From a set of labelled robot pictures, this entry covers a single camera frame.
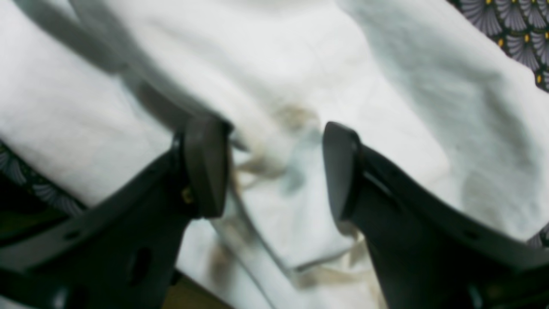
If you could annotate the fan-patterned table cloth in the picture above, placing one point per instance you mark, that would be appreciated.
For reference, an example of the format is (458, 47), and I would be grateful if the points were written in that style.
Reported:
(514, 30)

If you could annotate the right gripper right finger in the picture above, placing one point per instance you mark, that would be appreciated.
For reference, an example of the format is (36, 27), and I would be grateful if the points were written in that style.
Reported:
(426, 255)

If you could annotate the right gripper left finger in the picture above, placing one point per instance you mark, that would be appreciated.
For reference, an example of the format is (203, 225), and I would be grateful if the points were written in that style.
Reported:
(121, 254)

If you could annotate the white T-shirt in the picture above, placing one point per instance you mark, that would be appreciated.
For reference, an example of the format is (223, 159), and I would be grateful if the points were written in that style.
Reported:
(300, 86)

